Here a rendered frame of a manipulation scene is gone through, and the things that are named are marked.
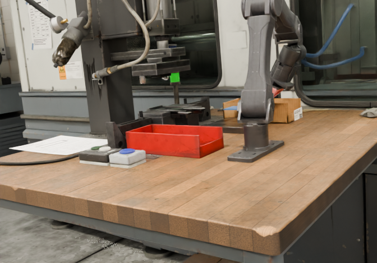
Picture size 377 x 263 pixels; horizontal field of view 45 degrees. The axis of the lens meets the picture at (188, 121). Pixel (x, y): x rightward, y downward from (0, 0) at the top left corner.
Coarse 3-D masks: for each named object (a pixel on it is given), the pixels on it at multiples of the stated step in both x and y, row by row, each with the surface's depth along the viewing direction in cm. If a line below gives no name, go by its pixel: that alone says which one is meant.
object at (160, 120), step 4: (164, 116) 142; (168, 116) 144; (188, 116) 153; (192, 116) 155; (196, 116) 157; (152, 120) 144; (156, 120) 143; (160, 120) 142; (164, 120) 142; (168, 120) 144; (172, 120) 145; (176, 120) 155; (180, 120) 154; (184, 120) 153; (188, 120) 153; (192, 120) 155; (196, 120) 157; (172, 124) 146; (176, 124) 156; (180, 124) 155; (184, 124) 154; (188, 124) 153; (192, 124) 155; (196, 124) 157
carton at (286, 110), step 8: (224, 104) 165; (232, 104) 163; (280, 104) 153; (288, 104) 164; (296, 104) 162; (224, 112) 166; (232, 112) 164; (280, 112) 153; (288, 112) 164; (296, 112) 158; (280, 120) 154; (288, 120) 153
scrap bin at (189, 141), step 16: (144, 128) 135; (160, 128) 136; (176, 128) 133; (192, 128) 130; (208, 128) 126; (128, 144) 129; (144, 144) 126; (160, 144) 122; (176, 144) 119; (192, 144) 116; (208, 144) 119
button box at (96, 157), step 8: (80, 152) 121; (88, 152) 120; (96, 152) 120; (104, 152) 119; (112, 152) 118; (48, 160) 124; (56, 160) 125; (64, 160) 126; (80, 160) 122; (88, 160) 120; (96, 160) 118; (104, 160) 116
